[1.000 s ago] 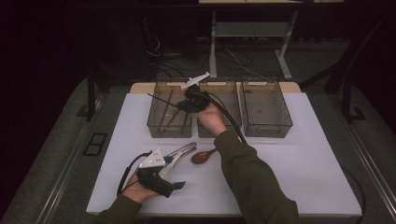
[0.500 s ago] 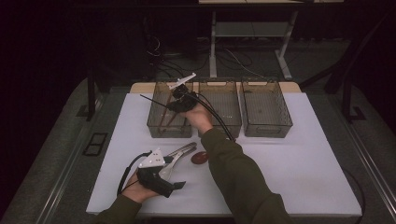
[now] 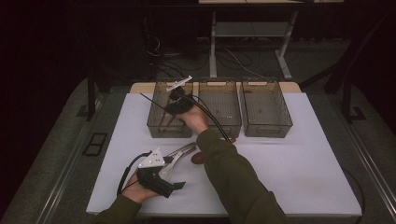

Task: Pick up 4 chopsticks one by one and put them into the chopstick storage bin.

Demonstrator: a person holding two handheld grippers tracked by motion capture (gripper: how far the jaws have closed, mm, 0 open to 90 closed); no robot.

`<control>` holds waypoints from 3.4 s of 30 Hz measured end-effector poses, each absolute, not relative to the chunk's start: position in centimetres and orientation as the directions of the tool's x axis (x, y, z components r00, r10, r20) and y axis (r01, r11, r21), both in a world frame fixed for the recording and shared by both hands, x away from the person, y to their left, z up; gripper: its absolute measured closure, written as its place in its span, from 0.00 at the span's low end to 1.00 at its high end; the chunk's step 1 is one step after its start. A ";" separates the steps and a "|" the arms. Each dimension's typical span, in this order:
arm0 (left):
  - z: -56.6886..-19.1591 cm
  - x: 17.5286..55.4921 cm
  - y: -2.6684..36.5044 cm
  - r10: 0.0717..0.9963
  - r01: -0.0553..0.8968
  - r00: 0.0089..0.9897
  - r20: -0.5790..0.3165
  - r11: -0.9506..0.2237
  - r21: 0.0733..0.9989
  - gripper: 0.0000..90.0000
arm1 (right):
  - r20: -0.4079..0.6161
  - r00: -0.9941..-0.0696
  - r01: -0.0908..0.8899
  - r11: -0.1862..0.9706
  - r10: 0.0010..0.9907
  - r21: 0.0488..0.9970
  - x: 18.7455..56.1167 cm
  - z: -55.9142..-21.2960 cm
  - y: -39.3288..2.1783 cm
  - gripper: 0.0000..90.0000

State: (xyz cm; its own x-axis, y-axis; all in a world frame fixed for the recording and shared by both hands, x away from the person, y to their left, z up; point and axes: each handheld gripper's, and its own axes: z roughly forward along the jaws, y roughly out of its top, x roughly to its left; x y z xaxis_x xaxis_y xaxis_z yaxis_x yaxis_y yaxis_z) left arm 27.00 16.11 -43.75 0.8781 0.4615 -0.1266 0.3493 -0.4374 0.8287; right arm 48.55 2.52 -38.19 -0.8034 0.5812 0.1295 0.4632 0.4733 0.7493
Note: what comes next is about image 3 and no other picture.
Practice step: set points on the black chopstick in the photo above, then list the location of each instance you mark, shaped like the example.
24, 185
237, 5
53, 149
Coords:
157, 103
152, 99

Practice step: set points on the smoky plastic basket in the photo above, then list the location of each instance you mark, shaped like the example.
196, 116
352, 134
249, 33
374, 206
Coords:
224, 102
154, 121
266, 109

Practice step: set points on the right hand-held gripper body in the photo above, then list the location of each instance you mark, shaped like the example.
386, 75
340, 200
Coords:
185, 104

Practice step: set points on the person's right hand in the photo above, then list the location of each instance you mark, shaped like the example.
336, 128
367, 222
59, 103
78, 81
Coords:
194, 119

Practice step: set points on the white ceramic spoon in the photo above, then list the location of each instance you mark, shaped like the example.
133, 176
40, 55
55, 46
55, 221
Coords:
167, 171

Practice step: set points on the person's left hand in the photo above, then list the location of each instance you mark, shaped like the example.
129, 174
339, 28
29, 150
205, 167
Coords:
137, 191

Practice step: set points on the black floor socket frame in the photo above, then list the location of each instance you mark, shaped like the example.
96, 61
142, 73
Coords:
95, 144

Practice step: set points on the black metal stand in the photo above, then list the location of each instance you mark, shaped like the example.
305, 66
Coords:
91, 99
347, 99

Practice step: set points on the white metal desk frame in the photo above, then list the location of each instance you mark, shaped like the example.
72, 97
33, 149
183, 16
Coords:
252, 28

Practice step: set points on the aluminium floor rail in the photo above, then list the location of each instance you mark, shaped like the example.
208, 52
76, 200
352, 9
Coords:
67, 174
370, 174

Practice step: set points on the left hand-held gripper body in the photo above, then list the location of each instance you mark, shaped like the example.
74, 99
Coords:
152, 180

